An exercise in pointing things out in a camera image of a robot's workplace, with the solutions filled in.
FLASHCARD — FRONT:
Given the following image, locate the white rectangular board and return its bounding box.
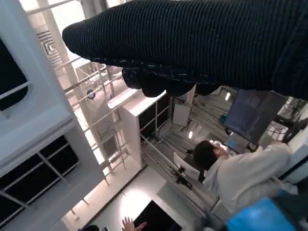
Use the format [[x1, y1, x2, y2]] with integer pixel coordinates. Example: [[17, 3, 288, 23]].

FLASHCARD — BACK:
[[172, 103, 191, 127]]

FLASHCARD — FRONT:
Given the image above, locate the white cabinet with dark panels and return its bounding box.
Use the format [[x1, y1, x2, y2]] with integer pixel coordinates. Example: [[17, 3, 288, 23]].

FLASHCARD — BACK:
[[107, 90, 173, 173]]

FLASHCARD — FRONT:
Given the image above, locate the black flat screen panel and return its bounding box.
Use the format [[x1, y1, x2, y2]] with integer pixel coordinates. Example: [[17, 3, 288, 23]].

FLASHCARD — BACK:
[[133, 199, 182, 231]]

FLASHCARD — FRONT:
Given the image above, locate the right robot hand black glove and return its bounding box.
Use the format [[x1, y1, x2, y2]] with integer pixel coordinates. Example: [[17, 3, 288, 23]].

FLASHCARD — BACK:
[[62, 0, 308, 99]]

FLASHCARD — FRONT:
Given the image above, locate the large dark computer monitor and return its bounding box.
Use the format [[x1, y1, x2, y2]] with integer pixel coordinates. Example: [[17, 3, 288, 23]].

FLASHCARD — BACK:
[[224, 88, 287, 145]]

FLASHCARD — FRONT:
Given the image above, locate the left robot hand blue tape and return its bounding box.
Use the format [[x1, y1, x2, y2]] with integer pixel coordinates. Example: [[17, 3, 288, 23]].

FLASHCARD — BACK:
[[225, 186, 308, 231]]

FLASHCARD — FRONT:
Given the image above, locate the square ceiling air vent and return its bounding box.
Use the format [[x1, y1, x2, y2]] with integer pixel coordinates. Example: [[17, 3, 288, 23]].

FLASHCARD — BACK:
[[36, 30, 63, 67]]

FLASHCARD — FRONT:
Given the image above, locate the person's hand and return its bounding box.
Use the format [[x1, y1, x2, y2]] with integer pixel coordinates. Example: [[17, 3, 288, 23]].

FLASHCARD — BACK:
[[122, 216, 147, 231]]

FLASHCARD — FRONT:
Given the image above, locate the small lit laptop screen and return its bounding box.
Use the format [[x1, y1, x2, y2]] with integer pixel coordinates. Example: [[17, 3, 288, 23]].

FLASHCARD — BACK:
[[226, 133, 250, 153]]

